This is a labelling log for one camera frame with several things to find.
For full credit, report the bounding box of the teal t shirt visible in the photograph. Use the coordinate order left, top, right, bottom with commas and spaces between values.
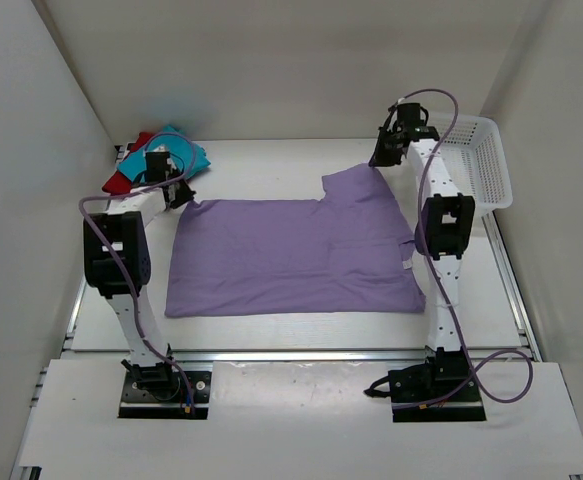
117, 125, 211, 181

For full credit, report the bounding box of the red t shirt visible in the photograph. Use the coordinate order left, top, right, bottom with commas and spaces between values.
102, 132, 153, 195

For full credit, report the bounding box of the purple t shirt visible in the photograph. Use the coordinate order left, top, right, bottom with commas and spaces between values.
165, 164, 426, 318

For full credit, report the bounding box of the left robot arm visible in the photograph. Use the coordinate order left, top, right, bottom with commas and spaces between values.
78, 150, 195, 408

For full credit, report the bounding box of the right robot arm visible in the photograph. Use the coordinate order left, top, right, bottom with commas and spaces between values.
369, 103, 475, 412

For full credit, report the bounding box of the white plastic basket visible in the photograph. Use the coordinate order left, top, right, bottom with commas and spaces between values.
406, 113, 513, 218

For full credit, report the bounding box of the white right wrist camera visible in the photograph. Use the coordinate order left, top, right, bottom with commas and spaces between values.
387, 97, 406, 118

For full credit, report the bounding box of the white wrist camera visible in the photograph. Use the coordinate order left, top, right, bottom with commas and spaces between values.
387, 97, 406, 118
147, 145, 176, 169

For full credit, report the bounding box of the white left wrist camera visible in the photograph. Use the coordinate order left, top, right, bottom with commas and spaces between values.
147, 145, 176, 169

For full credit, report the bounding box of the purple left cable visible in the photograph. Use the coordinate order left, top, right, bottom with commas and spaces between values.
79, 132, 198, 416

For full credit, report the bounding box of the purple cable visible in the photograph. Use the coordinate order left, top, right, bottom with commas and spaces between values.
393, 88, 533, 412
79, 132, 198, 416

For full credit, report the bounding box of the aluminium table edge rail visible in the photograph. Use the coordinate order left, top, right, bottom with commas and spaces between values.
60, 347, 513, 363

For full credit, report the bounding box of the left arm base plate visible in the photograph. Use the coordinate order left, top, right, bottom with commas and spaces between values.
118, 370, 212, 420

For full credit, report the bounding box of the right side aluminium rail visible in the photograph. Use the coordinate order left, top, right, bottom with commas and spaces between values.
482, 212, 544, 362

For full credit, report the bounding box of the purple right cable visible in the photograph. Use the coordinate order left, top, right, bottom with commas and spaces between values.
393, 88, 533, 412

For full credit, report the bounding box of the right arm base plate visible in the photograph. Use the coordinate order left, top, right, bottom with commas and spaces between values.
364, 357, 487, 423

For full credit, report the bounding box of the left side aluminium rail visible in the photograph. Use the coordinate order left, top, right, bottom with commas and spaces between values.
4, 142, 120, 479

